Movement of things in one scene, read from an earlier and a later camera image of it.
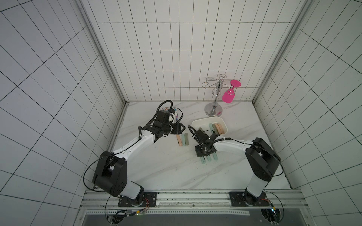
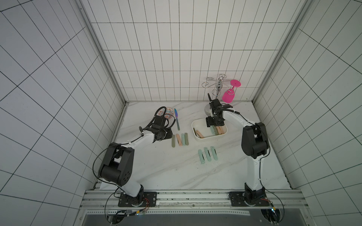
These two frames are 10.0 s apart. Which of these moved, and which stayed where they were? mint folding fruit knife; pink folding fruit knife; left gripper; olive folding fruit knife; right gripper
Moved: left gripper; right gripper
Stayed: mint folding fruit knife; olive folding fruit knife; pink folding fruit knife
